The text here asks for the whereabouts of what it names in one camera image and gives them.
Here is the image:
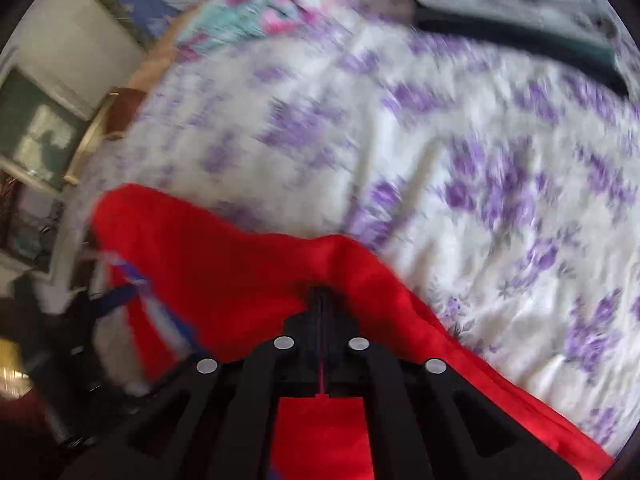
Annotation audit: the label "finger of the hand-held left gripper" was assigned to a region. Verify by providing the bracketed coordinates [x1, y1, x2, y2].
[92, 280, 151, 321]

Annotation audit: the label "green patterned cloth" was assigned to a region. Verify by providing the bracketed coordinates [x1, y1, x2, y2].
[95, 0, 151, 46]

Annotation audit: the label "red pants with striped waist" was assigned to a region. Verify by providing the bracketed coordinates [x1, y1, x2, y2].
[90, 183, 616, 480]

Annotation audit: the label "folded floral blanket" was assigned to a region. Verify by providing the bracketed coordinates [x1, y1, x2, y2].
[175, 0, 366, 56]

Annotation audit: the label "folded black garment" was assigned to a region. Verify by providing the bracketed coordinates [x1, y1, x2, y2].
[412, 5, 631, 96]

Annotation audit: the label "folded dark green garment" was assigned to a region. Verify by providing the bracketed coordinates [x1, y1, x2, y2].
[570, 35, 618, 63]

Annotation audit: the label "purple floral bedsheet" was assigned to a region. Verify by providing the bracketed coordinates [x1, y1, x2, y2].
[65, 0, 640, 461]

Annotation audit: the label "wooden bed frame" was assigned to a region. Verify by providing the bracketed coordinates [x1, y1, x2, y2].
[62, 87, 146, 186]

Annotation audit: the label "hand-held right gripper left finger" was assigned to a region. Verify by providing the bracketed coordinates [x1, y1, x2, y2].
[60, 286, 321, 480]

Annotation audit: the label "white framed glass panel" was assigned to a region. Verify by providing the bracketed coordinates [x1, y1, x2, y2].
[0, 67, 88, 191]

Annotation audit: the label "cluttered shelf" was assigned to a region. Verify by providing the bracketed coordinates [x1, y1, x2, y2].
[0, 170, 66, 281]

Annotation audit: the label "yellow shiny object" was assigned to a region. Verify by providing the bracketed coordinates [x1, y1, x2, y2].
[0, 340, 31, 401]

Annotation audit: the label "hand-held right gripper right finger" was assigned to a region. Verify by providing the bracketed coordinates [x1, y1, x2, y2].
[320, 286, 582, 480]

